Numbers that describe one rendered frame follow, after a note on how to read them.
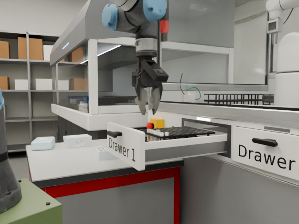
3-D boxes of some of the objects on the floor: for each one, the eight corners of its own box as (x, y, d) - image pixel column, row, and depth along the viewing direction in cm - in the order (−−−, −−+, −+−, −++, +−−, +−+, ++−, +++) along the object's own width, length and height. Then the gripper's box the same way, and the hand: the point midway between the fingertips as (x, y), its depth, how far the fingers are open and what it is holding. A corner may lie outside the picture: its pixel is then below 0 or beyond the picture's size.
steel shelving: (-63, 166, 369) (-71, 22, 354) (-51, 158, 414) (-59, 30, 399) (166, 146, 508) (167, 42, 494) (156, 141, 553) (156, 46, 539)
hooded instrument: (89, 255, 165) (84, -34, 152) (52, 174, 330) (48, 32, 317) (230, 215, 220) (235, 0, 207) (138, 162, 385) (138, 41, 372)
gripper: (153, 55, 96) (154, 113, 98) (126, 54, 91) (126, 114, 93) (165, 52, 89) (165, 114, 90) (135, 50, 84) (136, 116, 85)
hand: (149, 111), depth 89 cm, fingers open, 3 cm apart
